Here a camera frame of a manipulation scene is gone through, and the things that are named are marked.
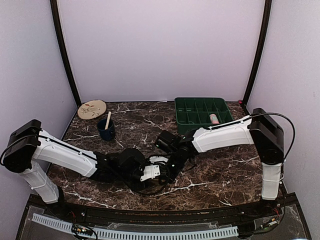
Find round beige embroidered coaster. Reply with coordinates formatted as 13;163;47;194
77;100;107;120

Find right black frame post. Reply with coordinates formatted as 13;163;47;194
242;0;273;106

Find pink patterned sock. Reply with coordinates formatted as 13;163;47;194
209;113;220;125

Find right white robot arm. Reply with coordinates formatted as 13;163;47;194
155;108;289;217

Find black frame post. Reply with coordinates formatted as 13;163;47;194
242;0;273;106
49;0;82;107

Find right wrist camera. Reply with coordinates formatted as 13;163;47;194
154;130;181;154

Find green compartment tray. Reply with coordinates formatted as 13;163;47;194
174;97;234;135

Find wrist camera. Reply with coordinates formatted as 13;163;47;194
154;130;181;154
118;148;146;173

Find black front rail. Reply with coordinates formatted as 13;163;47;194
44;201;284;225

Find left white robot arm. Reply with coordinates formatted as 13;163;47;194
0;119;160;218

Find dark blue mug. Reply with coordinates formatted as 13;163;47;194
97;119;116;141

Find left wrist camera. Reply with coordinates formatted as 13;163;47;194
118;148;146;173

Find left black frame post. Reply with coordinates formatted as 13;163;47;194
49;0;82;107

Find wooden stick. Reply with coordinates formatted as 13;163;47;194
104;111;112;130

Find white slotted cable duct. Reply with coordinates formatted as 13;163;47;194
31;213;239;240

